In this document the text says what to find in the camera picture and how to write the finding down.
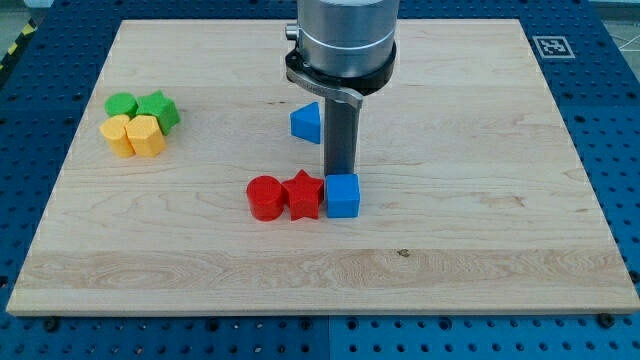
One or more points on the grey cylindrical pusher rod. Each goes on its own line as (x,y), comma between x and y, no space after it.
(341,122)

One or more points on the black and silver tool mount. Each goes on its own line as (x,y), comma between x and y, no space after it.
(350,90)

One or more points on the blue triangle block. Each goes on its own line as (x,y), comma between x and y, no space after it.
(305,123)

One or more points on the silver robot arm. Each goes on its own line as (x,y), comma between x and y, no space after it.
(344,50)

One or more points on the blue cube block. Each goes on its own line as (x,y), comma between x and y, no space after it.
(342,195)

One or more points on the red star block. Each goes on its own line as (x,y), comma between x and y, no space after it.
(304,195)

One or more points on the red cylinder block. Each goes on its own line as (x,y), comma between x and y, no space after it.
(266,198)

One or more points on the light wooden board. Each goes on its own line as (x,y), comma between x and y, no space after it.
(473,197)

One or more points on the green star block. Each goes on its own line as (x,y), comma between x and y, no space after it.
(161,107)

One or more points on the yellow hexagon block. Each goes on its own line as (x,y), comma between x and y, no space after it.
(145,135)

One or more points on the white fiducial marker tag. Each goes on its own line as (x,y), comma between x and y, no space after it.
(553,47)

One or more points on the green cylinder block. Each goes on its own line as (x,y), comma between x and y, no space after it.
(122,103)

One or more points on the yellow cylinder block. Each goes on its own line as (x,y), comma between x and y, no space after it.
(114,133)

